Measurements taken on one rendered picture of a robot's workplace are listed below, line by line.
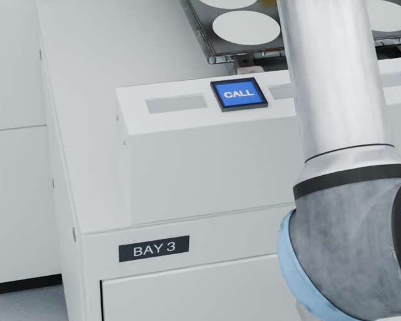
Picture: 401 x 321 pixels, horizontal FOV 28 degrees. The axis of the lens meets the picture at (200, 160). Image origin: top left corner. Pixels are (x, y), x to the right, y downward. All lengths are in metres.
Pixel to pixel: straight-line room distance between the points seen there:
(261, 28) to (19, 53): 0.53
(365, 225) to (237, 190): 0.31
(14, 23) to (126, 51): 0.29
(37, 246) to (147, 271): 0.84
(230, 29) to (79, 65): 0.24
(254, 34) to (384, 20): 0.21
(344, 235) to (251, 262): 0.38
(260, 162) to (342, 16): 0.26
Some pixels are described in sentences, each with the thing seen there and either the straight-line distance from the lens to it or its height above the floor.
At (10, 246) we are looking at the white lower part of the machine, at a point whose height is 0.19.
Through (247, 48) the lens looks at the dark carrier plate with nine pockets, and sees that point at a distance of 1.16.
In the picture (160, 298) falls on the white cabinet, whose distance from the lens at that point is 1.08.
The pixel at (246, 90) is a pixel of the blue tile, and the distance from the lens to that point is 0.95.
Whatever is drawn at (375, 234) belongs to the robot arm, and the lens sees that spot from 0.69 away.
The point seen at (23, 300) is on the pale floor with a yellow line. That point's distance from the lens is 2.00.
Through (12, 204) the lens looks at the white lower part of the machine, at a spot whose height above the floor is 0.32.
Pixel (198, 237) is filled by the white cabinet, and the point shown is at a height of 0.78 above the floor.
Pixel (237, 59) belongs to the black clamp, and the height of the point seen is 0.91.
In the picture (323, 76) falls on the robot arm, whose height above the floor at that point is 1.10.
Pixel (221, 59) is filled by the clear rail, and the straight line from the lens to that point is 1.13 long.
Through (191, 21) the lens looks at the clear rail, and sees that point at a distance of 1.21.
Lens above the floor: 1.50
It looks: 39 degrees down
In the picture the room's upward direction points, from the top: 3 degrees clockwise
